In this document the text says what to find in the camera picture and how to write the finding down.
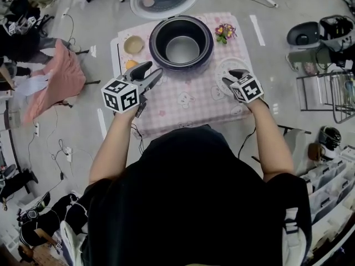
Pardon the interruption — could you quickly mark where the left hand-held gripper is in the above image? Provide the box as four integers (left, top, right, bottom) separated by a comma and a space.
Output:
100, 61, 164, 119

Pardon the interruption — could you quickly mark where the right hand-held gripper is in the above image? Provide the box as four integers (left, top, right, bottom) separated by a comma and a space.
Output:
221, 68, 265, 104

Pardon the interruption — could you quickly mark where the white perforated steamer tray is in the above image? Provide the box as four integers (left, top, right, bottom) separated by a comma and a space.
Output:
214, 57, 251, 97

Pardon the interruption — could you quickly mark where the black metal pot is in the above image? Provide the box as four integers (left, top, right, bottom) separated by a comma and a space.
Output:
153, 19, 210, 67

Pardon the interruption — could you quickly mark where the person's left forearm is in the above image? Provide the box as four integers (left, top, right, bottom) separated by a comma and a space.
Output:
89, 109, 140, 186

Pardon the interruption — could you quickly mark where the person's right forearm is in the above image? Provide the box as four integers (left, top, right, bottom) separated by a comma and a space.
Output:
245, 98, 295, 183

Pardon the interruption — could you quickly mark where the beige bowl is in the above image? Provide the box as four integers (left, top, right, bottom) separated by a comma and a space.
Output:
123, 35, 145, 55

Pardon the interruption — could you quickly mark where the small potted flower plant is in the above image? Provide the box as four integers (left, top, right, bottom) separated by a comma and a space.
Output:
214, 23, 238, 45

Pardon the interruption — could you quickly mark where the pink checked tablecloth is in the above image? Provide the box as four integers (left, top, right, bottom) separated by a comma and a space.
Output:
116, 12, 255, 131

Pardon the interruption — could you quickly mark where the grey round appliance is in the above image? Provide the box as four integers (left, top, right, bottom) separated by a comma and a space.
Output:
286, 21, 321, 50

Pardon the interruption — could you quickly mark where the pink cloth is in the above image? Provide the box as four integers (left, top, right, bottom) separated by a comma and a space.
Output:
22, 38, 87, 125

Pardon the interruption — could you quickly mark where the brown bag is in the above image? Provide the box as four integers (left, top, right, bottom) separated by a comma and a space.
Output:
308, 142, 323, 165

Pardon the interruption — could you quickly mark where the black and white helmet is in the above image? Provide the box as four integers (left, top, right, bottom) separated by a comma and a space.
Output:
318, 125, 343, 159

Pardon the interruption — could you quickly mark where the person's black shirt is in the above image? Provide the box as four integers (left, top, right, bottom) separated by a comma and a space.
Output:
64, 124, 313, 266

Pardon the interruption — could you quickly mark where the row of grey storage bins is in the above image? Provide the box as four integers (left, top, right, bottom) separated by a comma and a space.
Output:
300, 145, 355, 260

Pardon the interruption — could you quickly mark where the metal wire rack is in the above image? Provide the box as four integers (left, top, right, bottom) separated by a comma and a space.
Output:
296, 70, 355, 125

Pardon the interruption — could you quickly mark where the white shoulder strap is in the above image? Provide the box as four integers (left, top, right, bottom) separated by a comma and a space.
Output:
59, 220, 87, 266
281, 207, 306, 266

